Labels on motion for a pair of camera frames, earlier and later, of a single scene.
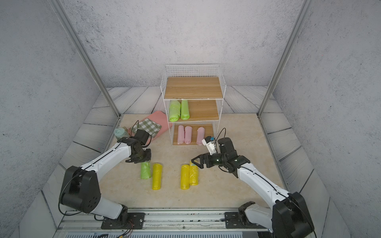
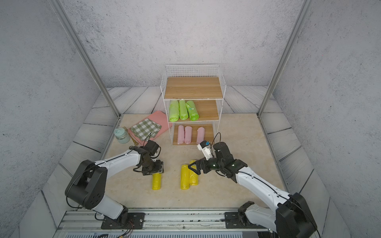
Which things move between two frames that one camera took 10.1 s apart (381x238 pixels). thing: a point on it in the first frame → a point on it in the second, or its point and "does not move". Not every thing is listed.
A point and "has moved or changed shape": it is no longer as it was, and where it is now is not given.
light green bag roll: [174, 110] does not move
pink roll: [200, 136] does not move
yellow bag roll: [157, 176] does not move
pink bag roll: [180, 134] does not move
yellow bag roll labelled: [193, 174] does not move
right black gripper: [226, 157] → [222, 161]
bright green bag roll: [146, 172] has moved or changed shape
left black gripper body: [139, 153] → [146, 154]
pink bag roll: [188, 135] does not move
